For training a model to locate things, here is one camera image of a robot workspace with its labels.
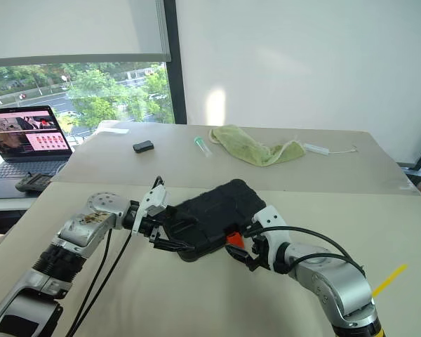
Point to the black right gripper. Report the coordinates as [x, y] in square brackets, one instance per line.
[261, 249]

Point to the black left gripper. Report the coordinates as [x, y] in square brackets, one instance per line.
[151, 224]

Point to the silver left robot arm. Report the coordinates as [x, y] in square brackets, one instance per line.
[84, 228]

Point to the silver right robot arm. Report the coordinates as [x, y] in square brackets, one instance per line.
[337, 281]

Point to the clear tube green cap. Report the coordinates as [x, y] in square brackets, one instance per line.
[201, 145]

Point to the small black box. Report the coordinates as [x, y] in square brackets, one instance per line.
[144, 146]

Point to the green towel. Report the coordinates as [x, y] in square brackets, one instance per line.
[245, 145]

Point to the white paper slip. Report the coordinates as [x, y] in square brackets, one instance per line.
[114, 130]

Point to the yellow tape strip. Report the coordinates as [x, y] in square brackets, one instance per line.
[389, 279]

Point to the grey black calculator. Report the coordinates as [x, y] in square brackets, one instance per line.
[33, 182]

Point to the open laptop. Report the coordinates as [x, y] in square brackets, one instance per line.
[21, 133]

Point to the white roller blind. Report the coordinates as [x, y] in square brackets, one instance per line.
[73, 28]

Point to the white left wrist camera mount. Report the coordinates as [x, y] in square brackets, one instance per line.
[154, 200]

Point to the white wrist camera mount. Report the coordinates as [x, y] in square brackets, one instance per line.
[154, 200]
[272, 217]

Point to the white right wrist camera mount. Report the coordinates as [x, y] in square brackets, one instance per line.
[272, 217]

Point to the black window frame post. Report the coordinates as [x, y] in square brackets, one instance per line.
[173, 52]

